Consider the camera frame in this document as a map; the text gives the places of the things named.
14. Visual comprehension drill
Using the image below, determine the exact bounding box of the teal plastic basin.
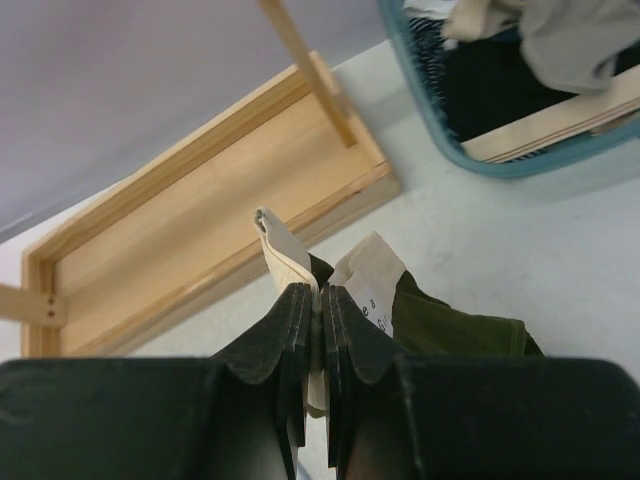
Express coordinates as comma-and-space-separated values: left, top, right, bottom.
375, 0, 640, 181

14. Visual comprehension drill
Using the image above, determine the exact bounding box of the grey underwear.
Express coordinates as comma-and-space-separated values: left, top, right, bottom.
442, 0, 639, 94

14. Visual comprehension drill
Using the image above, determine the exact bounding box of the wooden hanger rack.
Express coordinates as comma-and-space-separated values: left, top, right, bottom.
1, 1, 401, 357

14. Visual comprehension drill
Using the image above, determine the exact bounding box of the black underwear in basin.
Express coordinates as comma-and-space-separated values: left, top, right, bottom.
404, 14, 640, 164

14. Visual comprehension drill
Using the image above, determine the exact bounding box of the dark olive underwear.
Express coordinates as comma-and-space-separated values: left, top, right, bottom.
254, 207, 541, 418

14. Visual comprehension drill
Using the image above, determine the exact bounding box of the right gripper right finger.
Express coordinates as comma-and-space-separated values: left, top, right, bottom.
322, 286, 639, 479

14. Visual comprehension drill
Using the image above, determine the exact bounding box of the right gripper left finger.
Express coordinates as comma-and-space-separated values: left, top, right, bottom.
1, 284, 311, 479

